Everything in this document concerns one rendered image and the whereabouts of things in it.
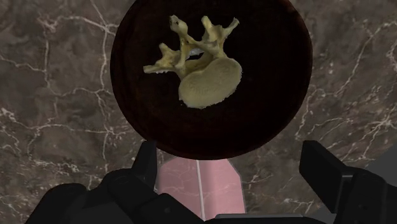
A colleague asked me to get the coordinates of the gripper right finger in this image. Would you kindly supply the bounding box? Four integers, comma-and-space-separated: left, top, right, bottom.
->
298, 140, 397, 224

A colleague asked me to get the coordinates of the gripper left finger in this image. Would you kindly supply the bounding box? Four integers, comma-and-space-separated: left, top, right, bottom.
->
25, 140, 205, 224

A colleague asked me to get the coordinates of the pink translucent box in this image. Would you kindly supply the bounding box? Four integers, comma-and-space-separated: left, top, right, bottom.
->
154, 157, 247, 221

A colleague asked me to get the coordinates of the dark brown round plate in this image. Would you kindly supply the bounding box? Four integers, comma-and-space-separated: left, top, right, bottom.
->
109, 0, 314, 161

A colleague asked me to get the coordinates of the pale yellow vertebra bone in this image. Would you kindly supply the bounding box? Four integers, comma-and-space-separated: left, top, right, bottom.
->
143, 14, 243, 109

